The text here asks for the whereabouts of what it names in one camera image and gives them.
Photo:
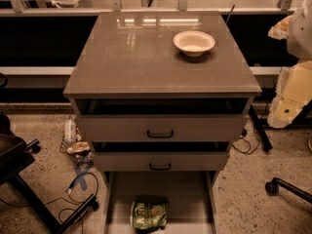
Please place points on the white paper bowl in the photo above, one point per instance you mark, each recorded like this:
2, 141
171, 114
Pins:
194, 43

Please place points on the top drawer with black handle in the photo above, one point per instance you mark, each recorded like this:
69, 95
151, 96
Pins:
144, 129

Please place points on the green jalapeno chip bag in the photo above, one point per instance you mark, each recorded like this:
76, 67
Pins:
146, 215

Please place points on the black table leg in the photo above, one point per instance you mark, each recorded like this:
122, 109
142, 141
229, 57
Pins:
266, 144

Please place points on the middle drawer with black handle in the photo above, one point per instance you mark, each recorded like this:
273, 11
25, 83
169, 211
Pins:
159, 161

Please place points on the white plastic bottle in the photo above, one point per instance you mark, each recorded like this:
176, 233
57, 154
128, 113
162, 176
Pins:
69, 131

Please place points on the open bottom drawer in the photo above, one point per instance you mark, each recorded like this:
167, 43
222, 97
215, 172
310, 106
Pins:
189, 194

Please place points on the black chair leg with caster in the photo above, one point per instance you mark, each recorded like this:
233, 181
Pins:
272, 189

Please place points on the wire basket on floor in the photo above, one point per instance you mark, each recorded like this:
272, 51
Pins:
77, 159

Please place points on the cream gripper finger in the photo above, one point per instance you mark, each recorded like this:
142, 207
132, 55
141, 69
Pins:
293, 92
280, 30

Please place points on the black office chair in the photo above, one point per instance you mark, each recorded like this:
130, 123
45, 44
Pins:
35, 175

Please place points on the crumpled snack packet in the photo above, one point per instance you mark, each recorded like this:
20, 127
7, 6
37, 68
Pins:
78, 148

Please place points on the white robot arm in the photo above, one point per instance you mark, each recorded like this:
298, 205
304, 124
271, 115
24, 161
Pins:
299, 40

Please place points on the grey drawer cabinet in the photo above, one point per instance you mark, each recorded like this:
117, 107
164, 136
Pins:
130, 67

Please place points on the drawer with black handle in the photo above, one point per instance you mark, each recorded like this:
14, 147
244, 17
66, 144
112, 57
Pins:
144, 129
159, 161

